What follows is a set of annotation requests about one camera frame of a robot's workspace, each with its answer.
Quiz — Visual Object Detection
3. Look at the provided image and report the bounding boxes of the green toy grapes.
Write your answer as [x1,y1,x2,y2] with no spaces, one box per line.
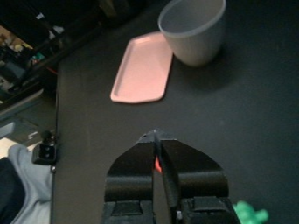
[233,200,270,224]

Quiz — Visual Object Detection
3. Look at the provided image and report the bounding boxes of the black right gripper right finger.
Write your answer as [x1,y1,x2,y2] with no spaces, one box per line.
[154,128,242,224]

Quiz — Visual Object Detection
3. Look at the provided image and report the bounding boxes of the person in grey trousers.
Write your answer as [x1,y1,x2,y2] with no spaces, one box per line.
[0,143,54,224]

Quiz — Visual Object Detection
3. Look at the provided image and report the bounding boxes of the pink rectangular tray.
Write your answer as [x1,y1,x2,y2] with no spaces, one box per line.
[110,31,174,104]

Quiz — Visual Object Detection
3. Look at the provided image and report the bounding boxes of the black frame bar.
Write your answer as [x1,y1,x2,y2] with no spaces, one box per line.
[0,87,46,121]

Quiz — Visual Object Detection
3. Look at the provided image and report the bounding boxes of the grey bowl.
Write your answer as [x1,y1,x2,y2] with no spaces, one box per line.
[156,0,227,68]

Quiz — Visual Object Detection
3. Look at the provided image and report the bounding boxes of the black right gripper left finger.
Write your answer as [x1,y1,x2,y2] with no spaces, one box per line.
[102,130,160,224]

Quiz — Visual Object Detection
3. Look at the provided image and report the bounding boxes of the small black camera box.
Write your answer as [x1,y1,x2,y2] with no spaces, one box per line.
[32,129,60,166]

